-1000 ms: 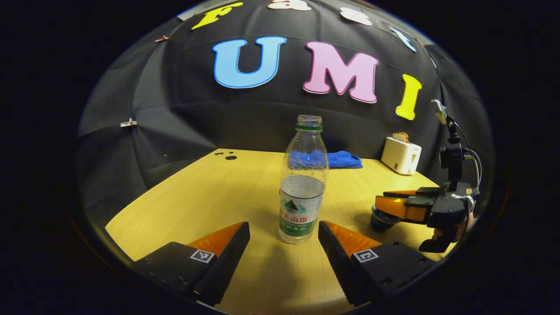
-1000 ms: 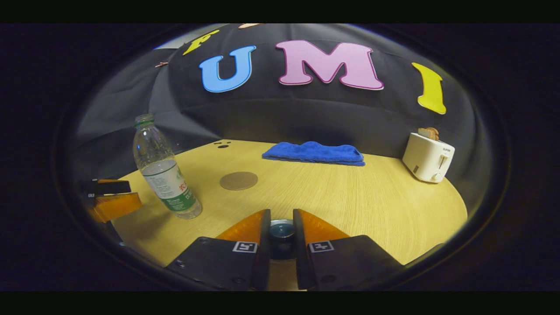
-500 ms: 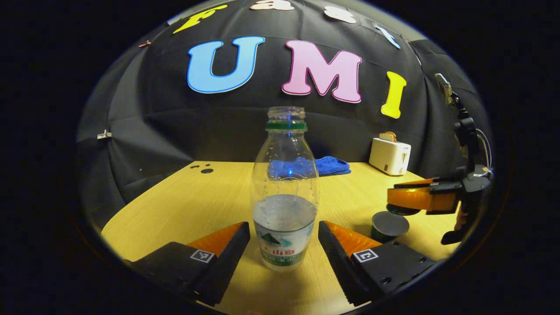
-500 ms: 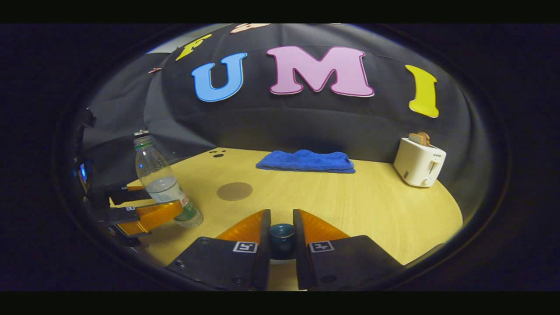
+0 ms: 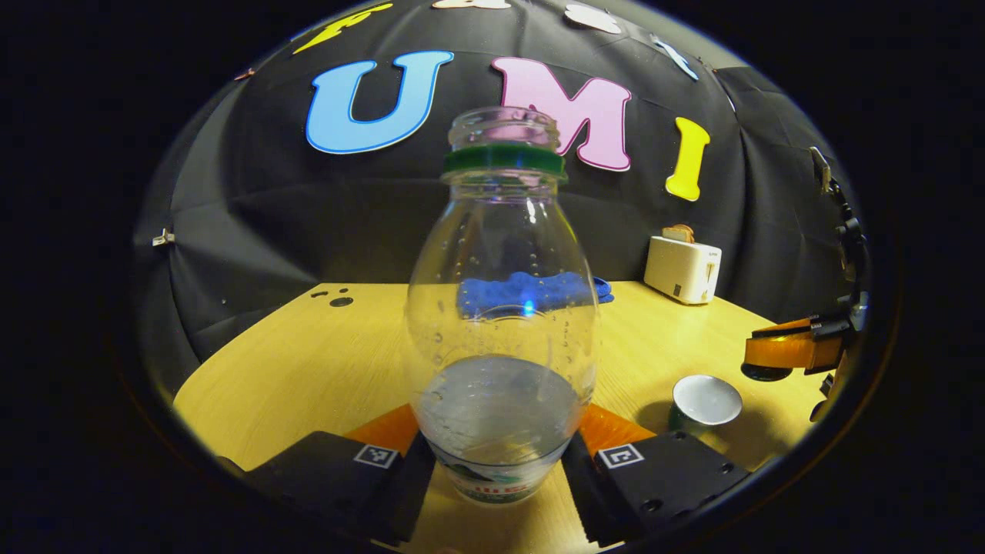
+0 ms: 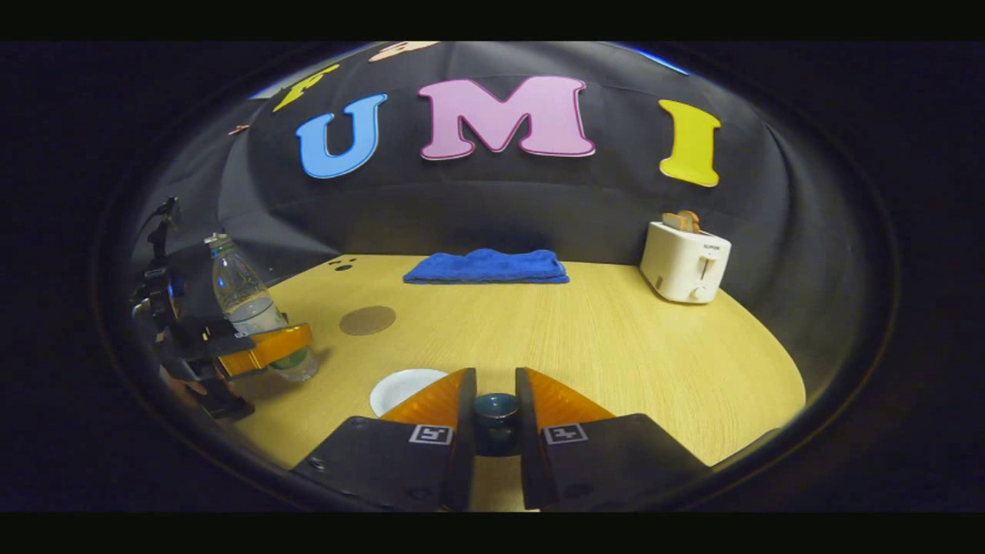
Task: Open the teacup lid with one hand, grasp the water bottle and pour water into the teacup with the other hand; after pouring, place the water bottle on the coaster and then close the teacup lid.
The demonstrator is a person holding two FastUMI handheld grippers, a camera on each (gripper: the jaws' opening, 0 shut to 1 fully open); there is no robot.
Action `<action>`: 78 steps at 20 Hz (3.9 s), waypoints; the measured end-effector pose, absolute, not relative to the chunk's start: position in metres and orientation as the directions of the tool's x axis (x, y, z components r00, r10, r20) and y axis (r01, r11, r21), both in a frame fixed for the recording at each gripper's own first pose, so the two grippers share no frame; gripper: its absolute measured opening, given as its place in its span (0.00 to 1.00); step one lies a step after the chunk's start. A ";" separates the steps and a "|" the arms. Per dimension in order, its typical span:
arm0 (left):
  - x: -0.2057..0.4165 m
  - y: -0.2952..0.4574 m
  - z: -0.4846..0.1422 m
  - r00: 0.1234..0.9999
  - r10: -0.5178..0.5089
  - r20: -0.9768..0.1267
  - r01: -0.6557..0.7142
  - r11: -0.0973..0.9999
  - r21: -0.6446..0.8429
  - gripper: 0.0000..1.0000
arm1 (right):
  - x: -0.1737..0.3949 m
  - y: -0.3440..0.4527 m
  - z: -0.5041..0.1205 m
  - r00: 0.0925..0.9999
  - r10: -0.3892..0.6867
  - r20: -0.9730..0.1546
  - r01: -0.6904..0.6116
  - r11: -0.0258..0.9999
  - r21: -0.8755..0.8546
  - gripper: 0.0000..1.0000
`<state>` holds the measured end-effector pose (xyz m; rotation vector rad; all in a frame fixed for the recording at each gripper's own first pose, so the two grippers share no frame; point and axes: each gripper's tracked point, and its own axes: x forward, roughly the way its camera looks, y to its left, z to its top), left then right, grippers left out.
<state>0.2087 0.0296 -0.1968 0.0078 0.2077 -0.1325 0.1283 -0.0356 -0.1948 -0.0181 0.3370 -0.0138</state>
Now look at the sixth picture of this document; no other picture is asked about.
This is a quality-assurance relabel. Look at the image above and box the clear plastic water bottle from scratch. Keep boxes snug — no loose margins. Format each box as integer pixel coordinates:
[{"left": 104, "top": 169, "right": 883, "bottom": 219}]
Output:
[{"left": 204, "top": 233, "right": 319, "bottom": 383}]

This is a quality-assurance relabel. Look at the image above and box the black backdrop cloth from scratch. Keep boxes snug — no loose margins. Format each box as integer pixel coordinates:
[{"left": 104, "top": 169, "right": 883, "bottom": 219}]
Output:
[{"left": 127, "top": 42, "right": 886, "bottom": 370}]

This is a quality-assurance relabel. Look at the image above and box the white teacup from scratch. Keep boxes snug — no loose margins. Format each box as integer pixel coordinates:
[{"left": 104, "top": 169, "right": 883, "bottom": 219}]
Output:
[{"left": 369, "top": 368, "right": 449, "bottom": 418}]

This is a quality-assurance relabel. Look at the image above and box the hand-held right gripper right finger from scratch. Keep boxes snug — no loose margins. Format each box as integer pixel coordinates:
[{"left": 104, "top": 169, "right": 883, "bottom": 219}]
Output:
[{"left": 514, "top": 368, "right": 713, "bottom": 511}]

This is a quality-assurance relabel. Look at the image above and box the white toaster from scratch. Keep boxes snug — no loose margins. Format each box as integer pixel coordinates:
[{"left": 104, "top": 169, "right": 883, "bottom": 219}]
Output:
[{"left": 639, "top": 221, "right": 733, "bottom": 304}]

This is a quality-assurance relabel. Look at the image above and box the folded blue towel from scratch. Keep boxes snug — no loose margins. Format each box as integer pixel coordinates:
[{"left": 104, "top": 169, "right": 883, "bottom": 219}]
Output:
[{"left": 402, "top": 248, "right": 571, "bottom": 285}]

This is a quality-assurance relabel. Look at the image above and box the round brown coaster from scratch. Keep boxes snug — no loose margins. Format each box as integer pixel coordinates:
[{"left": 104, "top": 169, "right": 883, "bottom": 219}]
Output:
[{"left": 339, "top": 305, "right": 397, "bottom": 336}]

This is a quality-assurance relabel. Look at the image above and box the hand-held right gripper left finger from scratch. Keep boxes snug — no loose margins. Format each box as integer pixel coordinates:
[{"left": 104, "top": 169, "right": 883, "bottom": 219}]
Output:
[{"left": 291, "top": 368, "right": 478, "bottom": 512}]

